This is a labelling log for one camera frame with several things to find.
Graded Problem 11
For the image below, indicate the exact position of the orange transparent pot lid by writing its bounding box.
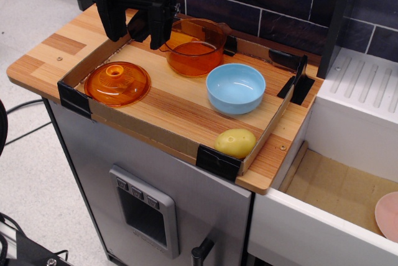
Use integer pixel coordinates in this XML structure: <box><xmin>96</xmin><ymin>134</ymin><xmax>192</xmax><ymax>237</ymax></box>
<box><xmin>84</xmin><ymin>62</ymin><xmax>151</xmax><ymax>108</ymax></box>

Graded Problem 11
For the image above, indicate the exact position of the black upright post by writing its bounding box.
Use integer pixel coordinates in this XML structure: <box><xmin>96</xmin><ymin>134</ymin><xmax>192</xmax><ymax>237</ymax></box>
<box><xmin>317</xmin><ymin>0</ymin><xmax>353</xmax><ymax>79</ymax></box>

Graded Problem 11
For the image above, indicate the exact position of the white toy sink unit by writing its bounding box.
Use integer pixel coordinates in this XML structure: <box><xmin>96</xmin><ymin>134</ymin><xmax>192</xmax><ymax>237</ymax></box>
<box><xmin>248</xmin><ymin>49</ymin><xmax>397</xmax><ymax>265</ymax></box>

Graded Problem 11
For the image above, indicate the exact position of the yellow toy potato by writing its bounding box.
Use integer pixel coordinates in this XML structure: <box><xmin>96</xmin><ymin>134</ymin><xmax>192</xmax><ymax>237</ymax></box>
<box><xmin>214</xmin><ymin>129</ymin><xmax>256</xmax><ymax>159</ymax></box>

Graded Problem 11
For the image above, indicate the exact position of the black oven door handle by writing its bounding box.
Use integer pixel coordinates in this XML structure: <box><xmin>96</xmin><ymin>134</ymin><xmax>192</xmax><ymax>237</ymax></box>
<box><xmin>191</xmin><ymin>238</ymin><xmax>215</xmax><ymax>266</ymax></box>

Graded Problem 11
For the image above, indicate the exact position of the pink plate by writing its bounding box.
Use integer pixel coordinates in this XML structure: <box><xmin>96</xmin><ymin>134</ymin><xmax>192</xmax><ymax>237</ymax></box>
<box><xmin>374</xmin><ymin>191</ymin><xmax>397</xmax><ymax>242</ymax></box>

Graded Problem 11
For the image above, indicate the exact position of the black camera mount foreground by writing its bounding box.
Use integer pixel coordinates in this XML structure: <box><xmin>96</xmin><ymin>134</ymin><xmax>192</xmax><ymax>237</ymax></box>
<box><xmin>1</xmin><ymin>213</ymin><xmax>71</xmax><ymax>266</ymax></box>

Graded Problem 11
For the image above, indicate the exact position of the orange transparent pot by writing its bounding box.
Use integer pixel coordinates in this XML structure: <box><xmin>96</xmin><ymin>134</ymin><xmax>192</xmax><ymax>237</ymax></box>
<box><xmin>160</xmin><ymin>18</ymin><xmax>232</xmax><ymax>77</ymax></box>

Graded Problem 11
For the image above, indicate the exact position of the silver toy dishwasher cabinet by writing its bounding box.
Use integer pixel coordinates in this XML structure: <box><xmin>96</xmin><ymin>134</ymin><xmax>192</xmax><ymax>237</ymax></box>
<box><xmin>45</xmin><ymin>101</ymin><xmax>252</xmax><ymax>265</ymax></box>

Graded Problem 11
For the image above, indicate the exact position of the light blue bowl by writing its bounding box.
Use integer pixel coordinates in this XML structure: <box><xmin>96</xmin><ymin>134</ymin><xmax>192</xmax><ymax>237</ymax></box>
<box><xmin>206</xmin><ymin>63</ymin><xmax>266</xmax><ymax>115</ymax></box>

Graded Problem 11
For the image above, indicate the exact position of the cardboard fence with black tape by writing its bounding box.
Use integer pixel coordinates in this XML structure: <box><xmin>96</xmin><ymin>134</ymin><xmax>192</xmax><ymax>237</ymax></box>
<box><xmin>57</xmin><ymin>4</ymin><xmax>315</xmax><ymax>183</ymax></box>

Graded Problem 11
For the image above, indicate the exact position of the black floor cable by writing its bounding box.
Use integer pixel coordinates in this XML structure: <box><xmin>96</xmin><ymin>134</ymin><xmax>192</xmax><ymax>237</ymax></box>
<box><xmin>4</xmin><ymin>98</ymin><xmax>52</xmax><ymax>146</ymax></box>

